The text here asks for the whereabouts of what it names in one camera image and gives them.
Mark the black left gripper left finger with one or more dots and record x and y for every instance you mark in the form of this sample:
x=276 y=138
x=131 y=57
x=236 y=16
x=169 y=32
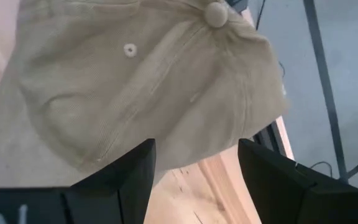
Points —
x=113 y=193

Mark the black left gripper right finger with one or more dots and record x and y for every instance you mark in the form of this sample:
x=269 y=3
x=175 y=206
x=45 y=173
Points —
x=272 y=186

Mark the beige cap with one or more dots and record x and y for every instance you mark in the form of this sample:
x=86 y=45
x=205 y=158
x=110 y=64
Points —
x=135 y=93

